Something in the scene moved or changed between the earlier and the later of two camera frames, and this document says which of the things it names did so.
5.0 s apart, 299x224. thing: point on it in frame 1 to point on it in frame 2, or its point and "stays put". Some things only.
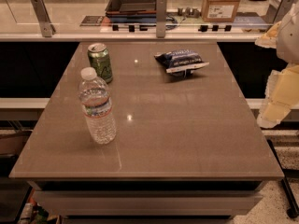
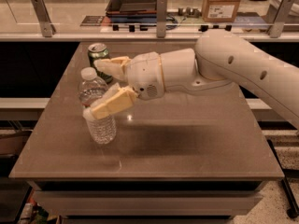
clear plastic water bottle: [97, 106] stays put
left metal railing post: [47, 28] stays put
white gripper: [290, 37] to [144, 76]
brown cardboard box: [220, 3] stays put
